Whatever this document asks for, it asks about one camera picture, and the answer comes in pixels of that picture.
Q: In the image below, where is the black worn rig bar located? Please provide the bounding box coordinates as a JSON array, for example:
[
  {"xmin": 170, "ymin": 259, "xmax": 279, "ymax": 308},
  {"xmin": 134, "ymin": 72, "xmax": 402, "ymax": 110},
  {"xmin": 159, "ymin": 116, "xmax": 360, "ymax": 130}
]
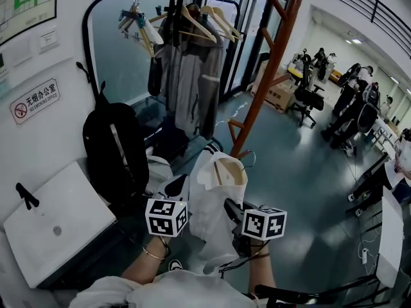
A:
[{"xmin": 253, "ymin": 284, "xmax": 338, "ymax": 308}]

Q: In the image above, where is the person's right forearm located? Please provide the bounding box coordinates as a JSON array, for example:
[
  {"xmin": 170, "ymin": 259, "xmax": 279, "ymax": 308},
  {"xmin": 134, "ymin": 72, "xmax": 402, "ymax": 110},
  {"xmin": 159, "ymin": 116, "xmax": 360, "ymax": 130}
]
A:
[{"xmin": 249, "ymin": 239, "xmax": 277, "ymax": 295}]

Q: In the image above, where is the person's left forearm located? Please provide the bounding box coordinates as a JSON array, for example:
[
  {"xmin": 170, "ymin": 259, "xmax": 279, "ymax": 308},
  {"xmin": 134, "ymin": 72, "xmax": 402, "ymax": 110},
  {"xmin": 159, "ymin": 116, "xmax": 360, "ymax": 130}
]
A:
[{"xmin": 121, "ymin": 235, "xmax": 171, "ymax": 284}]

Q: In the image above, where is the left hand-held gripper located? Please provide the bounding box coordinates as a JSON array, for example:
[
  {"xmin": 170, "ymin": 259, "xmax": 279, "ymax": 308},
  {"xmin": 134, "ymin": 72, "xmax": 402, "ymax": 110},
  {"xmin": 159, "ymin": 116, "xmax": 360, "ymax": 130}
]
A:
[{"xmin": 144, "ymin": 173, "xmax": 191, "ymax": 238}]

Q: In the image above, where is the dark grey jacket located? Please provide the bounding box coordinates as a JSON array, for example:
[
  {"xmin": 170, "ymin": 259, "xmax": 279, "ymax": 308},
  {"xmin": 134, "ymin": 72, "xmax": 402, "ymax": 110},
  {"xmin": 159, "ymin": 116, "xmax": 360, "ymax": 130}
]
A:
[{"xmin": 147, "ymin": 48, "xmax": 168, "ymax": 98}]

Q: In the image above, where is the grey mesh office chair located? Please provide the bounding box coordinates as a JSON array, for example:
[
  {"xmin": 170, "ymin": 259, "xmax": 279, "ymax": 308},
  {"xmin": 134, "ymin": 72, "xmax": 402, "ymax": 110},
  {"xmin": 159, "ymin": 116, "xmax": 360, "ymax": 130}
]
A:
[{"xmin": 355, "ymin": 103, "xmax": 380, "ymax": 135}]

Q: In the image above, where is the black backpack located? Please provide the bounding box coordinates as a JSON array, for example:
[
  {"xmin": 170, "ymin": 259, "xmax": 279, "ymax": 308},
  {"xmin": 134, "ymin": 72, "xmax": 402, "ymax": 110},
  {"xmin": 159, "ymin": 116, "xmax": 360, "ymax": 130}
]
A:
[{"xmin": 82, "ymin": 81, "xmax": 150, "ymax": 205}]

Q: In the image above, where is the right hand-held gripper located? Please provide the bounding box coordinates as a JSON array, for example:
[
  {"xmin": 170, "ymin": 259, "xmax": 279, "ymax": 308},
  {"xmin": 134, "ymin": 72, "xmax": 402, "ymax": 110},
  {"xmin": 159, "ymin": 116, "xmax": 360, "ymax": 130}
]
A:
[{"xmin": 223, "ymin": 198, "xmax": 288, "ymax": 258}]

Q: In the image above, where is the black metal railing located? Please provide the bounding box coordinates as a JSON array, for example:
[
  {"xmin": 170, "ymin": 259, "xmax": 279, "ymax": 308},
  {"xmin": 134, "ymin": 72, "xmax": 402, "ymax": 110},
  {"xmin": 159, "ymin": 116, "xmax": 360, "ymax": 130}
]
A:
[{"xmin": 319, "ymin": 0, "xmax": 411, "ymax": 59}]

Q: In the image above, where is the printed cardboard box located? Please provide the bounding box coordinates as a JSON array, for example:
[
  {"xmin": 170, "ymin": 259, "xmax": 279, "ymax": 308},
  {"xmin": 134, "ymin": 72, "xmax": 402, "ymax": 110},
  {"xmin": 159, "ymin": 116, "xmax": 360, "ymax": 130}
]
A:
[{"xmin": 250, "ymin": 75, "xmax": 296, "ymax": 114}]

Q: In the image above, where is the no smoking sign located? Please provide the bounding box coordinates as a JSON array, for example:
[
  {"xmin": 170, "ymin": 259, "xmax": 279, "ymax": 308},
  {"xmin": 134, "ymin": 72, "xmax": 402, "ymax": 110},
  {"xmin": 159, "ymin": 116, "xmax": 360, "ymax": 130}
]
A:
[{"xmin": 8, "ymin": 78, "xmax": 62, "ymax": 126}]

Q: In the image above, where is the black framed glass door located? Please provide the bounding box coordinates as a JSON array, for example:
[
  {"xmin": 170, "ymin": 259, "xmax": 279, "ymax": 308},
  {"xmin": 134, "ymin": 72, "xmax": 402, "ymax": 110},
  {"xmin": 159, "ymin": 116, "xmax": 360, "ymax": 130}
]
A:
[{"xmin": 205, "ymin": 0, "xmax": 292, "ymax": 98}]

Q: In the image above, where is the white garment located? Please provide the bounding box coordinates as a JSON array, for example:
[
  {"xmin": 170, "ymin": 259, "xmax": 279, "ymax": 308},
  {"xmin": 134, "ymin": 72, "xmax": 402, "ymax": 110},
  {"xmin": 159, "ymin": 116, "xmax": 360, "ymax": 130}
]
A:
[{"xmin": 188, "ymin": 141, "xmax": 250, "ymax": 275}]

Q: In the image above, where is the person's white shirt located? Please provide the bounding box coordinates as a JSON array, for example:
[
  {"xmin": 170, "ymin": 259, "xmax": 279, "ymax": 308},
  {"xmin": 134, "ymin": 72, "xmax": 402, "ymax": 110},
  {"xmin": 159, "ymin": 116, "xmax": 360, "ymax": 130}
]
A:
[{"xmin": 76, "ymin": 269, "xmax": 258, "ymax": 308}]

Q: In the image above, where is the light grey zip jacket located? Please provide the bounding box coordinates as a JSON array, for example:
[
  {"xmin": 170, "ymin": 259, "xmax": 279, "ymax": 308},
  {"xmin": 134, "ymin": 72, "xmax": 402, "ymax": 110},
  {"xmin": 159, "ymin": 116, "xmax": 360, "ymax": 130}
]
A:
[{"xmin": 157, "ymin": 27, "xmax": 225, "ymax": 141}]

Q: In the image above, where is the gold bracelet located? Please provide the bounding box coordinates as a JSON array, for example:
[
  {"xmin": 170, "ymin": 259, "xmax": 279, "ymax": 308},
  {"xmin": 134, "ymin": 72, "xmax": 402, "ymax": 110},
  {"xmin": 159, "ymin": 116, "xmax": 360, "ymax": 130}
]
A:
[{"xmin": 143, "ymin": 244, "xmax": 168, "ymax": 261}]

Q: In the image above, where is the white table with black legs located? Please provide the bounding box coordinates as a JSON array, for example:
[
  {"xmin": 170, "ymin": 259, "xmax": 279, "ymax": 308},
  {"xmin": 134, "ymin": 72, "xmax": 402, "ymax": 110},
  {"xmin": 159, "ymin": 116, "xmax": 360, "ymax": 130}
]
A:
[{"xmin": 345, "ymin": 186, "xmax": 406, "ymax": 304}]

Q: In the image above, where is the framed evacuation plan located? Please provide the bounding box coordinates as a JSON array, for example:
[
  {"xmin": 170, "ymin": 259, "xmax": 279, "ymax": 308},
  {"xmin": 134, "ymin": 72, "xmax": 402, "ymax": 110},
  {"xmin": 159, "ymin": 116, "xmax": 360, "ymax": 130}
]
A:
[{"xmin": 0, "ymin": 0, "xmax": 60, "ymax": 47}]

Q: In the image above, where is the white sink basin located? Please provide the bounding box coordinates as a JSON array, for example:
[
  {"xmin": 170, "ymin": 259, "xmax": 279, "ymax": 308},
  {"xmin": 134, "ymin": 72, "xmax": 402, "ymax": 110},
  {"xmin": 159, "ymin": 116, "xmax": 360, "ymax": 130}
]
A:
[{"xmin": 3, "ymin": 161, "xmax": 117, "ymax": 289}]

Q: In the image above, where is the black garment rack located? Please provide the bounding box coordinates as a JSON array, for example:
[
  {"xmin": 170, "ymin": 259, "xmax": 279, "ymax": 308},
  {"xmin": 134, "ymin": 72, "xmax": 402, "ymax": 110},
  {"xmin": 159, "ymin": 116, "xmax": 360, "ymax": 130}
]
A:
[{"xmin": 82, "ymin": 0, "xmax": 241, "ymax": 160}]

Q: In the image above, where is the black faucet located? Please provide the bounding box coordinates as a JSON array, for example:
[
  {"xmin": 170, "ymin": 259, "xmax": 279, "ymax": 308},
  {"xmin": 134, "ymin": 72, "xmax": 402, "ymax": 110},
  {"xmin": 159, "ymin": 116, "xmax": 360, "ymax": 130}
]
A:
[{"xmin": 15, "ymin": 182, "xmax": 40, "ymax": 210}]

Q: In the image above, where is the light grey bag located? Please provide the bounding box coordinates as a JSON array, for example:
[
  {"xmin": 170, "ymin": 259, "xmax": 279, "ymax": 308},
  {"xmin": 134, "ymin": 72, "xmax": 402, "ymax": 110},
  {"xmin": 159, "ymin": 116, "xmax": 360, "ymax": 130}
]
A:
[{"xmin": 144, "ymin": 154, "xmax": 175, "ymax": 196}]

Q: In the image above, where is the orange wooden coat stand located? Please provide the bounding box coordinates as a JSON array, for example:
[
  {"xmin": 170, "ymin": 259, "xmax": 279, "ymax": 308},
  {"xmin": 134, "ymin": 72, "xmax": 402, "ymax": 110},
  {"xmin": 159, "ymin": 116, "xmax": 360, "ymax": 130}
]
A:
[{"xmin": 227, "ymin": 0, "xmax": 334, "ymax": 160}]

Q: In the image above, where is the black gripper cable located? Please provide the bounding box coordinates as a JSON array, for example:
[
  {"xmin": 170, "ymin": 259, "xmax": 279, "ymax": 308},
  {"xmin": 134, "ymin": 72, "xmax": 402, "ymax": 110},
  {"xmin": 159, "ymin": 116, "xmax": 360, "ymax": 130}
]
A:
[{"xmin": 219, "ymin": 241, "xmax": 271, "ymax": 280}]

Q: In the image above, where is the dark sink cabinet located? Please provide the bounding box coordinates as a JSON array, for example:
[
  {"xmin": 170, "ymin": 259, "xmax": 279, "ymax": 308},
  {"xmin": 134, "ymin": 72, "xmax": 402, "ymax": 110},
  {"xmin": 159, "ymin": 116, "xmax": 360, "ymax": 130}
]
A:
[{"xmin": 38, "ymin": 216, "xmax": 136, "ymax": 291}]

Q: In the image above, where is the black wrist strap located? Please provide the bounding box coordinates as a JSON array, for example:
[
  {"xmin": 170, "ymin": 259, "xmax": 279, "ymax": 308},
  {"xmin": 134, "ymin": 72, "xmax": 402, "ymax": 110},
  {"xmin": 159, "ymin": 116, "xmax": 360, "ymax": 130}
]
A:
[{"xmin": 159, "ymin": 235, "xmax": 173, "ymax": 262}]

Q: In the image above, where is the long white table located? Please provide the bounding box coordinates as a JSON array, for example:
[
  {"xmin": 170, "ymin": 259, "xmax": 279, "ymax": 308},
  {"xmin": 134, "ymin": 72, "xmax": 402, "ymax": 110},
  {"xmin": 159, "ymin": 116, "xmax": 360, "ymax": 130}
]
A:
[{"xmin": 369, "ymin": 117, "xmax": 402, "ymax": 153}]

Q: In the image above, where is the black office chair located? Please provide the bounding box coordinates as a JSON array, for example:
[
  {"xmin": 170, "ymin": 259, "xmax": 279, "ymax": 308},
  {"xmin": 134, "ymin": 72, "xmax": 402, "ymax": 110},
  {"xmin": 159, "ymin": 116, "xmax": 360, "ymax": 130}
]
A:
[{"xmin": 286, "ymin": 53, "xmax": 326, "ymax": 128}]

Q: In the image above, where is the blank white wall panel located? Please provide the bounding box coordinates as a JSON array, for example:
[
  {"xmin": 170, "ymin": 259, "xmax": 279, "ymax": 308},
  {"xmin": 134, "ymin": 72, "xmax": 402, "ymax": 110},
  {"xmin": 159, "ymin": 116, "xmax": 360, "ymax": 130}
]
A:
[{"xmin": 9, "ymin": 39, "xmax": 35, "ymax": 67}]

